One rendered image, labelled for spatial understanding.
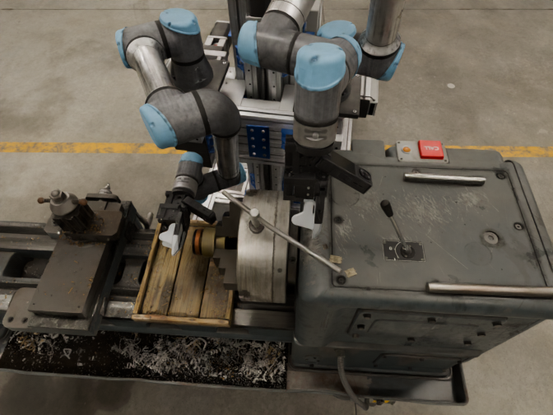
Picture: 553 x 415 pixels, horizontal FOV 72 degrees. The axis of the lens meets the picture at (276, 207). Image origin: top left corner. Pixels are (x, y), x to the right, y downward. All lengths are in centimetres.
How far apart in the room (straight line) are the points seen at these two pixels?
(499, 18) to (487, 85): 106
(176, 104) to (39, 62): 321
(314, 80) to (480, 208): 61
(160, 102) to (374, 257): 63
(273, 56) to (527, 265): 71
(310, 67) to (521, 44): 378
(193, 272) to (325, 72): 88
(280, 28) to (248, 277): 57
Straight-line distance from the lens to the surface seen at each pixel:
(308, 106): 61
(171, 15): 137
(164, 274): 132
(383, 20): 112
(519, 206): 111
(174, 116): 97
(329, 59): 59
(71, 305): 129
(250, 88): 150
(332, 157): 69
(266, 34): 73
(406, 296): 88
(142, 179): 276
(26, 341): 179
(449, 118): 325
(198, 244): 108
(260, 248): 93
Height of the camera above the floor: 204
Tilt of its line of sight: 56 degrees down
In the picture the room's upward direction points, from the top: 1 degrees counter-clockwise
